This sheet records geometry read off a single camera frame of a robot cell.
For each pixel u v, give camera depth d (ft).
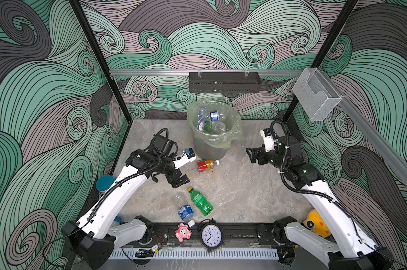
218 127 3.00
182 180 2.01
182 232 2.34
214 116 3.02
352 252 1.22
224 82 3.09
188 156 2.00
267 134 2.04
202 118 2.91
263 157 2.11
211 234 2.35
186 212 2.44
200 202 2.56
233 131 2.55
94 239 1.18
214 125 3.22
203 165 2.97
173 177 2.01
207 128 3.23
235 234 2.44
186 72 3.08
